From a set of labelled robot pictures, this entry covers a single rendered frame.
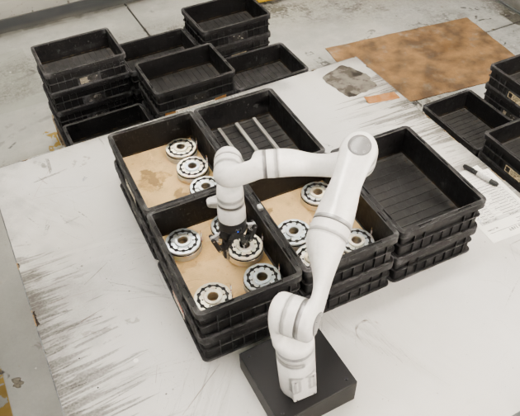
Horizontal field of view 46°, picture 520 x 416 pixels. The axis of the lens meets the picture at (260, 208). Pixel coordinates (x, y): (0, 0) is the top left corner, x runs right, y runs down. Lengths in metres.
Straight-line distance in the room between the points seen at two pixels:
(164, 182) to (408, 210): 0.77
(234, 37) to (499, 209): 1.75
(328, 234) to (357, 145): 0.23
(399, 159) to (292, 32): 2.48
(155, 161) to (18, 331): 1.08
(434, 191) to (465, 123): 1.29
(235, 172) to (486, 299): 0.87
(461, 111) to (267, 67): 1.03
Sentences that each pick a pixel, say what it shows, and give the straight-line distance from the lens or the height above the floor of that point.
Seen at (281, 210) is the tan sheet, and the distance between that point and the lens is 1.89.
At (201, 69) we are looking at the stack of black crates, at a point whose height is 0.49.
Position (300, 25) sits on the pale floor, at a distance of 4.54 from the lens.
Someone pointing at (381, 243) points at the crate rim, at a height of 0.93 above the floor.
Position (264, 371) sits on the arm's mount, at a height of 0.77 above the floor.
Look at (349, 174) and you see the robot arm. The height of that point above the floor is 1.23.
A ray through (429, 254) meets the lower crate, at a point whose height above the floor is 0.77.
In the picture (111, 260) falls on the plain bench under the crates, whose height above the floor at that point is 0.70.
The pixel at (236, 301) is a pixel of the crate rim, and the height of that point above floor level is 0.93.
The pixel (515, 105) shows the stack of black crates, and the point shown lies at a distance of 3.30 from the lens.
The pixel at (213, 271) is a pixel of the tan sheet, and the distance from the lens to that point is 1.74.
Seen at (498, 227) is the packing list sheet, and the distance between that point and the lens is 2.14.
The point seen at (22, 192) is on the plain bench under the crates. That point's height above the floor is 0.70.
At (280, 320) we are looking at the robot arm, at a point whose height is 1.09.
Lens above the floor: 2.18
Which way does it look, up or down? 45 degrees down
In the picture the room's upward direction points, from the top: 2 degrees counter-clockwise
